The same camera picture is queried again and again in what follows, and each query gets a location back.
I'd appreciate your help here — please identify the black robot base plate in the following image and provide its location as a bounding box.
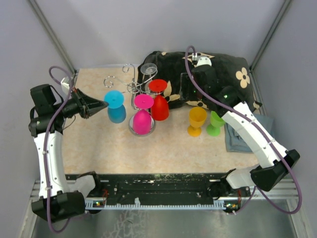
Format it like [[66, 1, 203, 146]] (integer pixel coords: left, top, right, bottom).
[[66, 172, 251, 206]]

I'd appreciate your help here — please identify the chrome wine glass rack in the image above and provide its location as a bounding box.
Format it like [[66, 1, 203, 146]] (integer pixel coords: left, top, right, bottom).
[[104, 76, 155, 136]]

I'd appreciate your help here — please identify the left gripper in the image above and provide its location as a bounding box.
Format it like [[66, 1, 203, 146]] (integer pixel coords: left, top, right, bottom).
[[53, 87, 108, 119]]

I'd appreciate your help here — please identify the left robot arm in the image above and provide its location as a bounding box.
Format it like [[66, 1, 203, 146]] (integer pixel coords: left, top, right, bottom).
[[29, 84, 108, 223]]

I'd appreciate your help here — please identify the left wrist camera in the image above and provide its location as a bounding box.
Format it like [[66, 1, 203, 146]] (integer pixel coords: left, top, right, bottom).
[[60, 77, 73, 95]]

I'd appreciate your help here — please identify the clear wine glass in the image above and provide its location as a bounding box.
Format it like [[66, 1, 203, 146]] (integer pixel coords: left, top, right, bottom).
[[140, 63, 158, 79]]

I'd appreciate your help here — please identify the folded denim cloth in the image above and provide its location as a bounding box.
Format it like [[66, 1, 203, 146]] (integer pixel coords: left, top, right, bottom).
[[224, 114, 274, 153]]

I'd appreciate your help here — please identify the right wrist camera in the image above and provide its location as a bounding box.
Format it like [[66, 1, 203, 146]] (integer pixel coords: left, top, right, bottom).
[[191, 52, 214, 67]]

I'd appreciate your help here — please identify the green wine glass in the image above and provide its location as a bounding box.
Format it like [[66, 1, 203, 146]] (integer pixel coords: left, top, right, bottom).
[[206, 111, 225, 136]]

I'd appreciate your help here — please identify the grey cable duct strip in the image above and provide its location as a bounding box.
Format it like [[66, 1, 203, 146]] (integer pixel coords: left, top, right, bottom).
[[84, 197, 251, 211]]

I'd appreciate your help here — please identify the blue wine glass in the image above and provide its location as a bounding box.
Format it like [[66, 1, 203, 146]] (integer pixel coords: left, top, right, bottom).
[[104, 90, 126, 123]]

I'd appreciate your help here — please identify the orange wine glass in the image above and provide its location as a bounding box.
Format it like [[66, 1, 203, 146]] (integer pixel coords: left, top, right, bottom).
[[187, 107, 207, 137]]

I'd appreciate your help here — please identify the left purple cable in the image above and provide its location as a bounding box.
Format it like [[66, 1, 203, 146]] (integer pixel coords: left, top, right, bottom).
[[44, 65, 76, 234]]

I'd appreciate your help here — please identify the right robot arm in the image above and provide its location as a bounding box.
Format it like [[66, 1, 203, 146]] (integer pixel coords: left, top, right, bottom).
[[185, 64, 300, 196]]

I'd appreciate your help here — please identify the pink wine glass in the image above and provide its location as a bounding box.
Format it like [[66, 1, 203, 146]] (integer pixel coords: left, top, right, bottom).
[[132, 94, 154, 135]]

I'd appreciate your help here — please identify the black floral pillow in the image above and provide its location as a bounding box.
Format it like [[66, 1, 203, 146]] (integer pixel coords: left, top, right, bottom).
[[143, 51, 262, 112]]

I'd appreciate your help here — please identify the red wine glass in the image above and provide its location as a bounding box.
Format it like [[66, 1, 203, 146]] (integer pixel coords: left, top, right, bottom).
[[149, 79, 169, 121]]

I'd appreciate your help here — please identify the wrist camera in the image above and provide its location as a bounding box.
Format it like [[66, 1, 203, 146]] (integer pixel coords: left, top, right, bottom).
[[60, 77, 73, 95], [191, 52, 214, 67]]

